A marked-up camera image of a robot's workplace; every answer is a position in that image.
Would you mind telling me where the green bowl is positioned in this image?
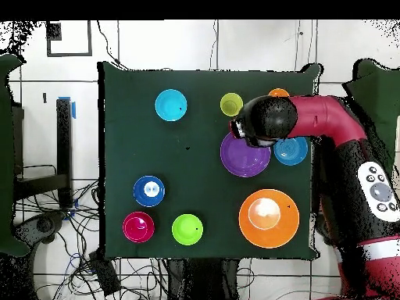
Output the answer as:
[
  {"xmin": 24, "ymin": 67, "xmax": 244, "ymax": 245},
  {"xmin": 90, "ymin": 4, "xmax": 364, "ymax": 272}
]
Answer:
[{"xmin": 170, "ymin": 212, "xmax": 205, "ymax": 247}]

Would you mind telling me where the dark blue bowl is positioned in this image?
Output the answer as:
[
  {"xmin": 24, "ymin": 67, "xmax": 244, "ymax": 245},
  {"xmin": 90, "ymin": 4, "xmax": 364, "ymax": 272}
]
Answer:
[{"xmin": 132, "ymin": 174, "xmax": 166, "ymax": 209}]

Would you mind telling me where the red-pink cup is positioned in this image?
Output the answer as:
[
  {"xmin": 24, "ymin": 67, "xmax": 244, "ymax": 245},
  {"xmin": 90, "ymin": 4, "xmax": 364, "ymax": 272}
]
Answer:
[{"xmin": 127, "ymin": 216, "xmax": 152, "ymax": 240}]

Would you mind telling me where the red-pink bowl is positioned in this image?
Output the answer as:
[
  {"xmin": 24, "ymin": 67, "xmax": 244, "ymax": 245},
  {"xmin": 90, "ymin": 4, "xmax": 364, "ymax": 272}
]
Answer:
[{"xmin": 122, "ymin": 211, "xmax": 156, "ymax": 244}]

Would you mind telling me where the yellow-green cup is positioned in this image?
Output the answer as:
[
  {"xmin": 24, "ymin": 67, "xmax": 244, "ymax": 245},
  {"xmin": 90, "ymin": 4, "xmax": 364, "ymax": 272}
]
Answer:
[{"xmin": 219, "ymin": 92, "xmax": 244, "ymax": 117}]

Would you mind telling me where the large purple bowl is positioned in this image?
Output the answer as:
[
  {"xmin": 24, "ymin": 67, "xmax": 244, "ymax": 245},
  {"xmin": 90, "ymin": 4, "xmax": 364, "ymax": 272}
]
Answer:
[{"xmin": 220, "ymin": 131, "xmax": 272, "ymax": 178}]

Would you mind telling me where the orange cup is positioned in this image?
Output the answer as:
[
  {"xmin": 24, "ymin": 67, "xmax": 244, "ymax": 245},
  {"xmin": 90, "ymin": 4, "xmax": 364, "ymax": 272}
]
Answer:
[{"xmin": 267, "ymin": 87, "xmax": 291, "ymax": 98}]

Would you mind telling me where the blue ribbed bowl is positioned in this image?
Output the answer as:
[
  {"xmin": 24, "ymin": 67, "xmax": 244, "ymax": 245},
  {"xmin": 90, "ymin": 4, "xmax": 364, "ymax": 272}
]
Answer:
[{"xmin": 273, "ymin": 136, "xmax": 309, "ymax": 166}]

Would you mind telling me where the cyan bowl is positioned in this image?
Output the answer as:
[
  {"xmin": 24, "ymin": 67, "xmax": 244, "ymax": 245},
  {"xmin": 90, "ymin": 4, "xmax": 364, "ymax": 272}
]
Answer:
[{"xmin": 155, "ymin": 88, "xmax": 188, "ymax": 122}]

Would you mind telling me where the dark green tablecloth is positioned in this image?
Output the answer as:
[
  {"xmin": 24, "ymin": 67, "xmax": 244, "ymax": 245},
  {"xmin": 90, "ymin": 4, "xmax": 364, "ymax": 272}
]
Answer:
[{"xmin": 97, "ymin": 60, "xmax": 323, "ymax": 260}]

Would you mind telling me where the large orange bowl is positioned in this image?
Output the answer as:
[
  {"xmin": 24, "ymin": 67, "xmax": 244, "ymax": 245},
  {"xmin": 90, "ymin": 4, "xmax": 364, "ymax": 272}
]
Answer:
[{"xmin": 237, "ymin": 188, "xmax": 301, "ymax": 250}]

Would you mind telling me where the neighbouring green cloth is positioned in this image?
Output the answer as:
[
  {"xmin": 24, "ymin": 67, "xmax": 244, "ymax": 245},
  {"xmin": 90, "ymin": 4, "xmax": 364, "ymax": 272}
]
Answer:
[
  {"xmin": 0, "ymin": 52, "xmax": 30, "ymax": 258},
  {"xmin": 341, "ymin": 59, "xmax": 400, "ymax": 176}
]

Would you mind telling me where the black floor box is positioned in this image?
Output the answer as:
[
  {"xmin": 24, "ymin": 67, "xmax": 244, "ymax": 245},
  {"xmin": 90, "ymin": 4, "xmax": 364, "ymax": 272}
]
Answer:
[{"xmin": 87, "ymin": 249, "xmax": 122, "ymax": 297}]

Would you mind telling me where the black crossbar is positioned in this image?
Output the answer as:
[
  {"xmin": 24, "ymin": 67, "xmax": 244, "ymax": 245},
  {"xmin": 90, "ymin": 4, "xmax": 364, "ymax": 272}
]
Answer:
[{"xmin": 13, "ymin": 173, "xmax": 70, "ymax": 201}]

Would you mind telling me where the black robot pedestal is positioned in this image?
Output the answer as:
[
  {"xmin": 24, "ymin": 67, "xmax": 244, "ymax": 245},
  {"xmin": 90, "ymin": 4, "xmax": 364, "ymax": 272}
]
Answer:
[{"xmin": 166, "ymin": 258, "xmax": 241, "ymax": 300}]

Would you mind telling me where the black square frame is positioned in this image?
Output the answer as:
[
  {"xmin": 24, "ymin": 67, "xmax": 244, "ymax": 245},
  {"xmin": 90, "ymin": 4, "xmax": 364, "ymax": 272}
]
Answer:
[{"xmin": 45, "ymin": 20, "xmax": 94, "ymax": 58}]

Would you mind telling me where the black post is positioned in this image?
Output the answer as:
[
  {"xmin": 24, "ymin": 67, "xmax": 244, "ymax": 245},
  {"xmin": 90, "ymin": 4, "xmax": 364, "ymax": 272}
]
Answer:
[{"xmin": 55, "ymin": 97, "xmax": 74, "ymax": 209}]

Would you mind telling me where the grey pedestal foot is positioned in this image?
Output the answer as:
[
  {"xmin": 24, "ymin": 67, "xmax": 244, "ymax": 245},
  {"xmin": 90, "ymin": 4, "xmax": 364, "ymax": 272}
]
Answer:
[{"xmin": 15, "ymin": 212, "xmax": 66, "ymax": 248}]

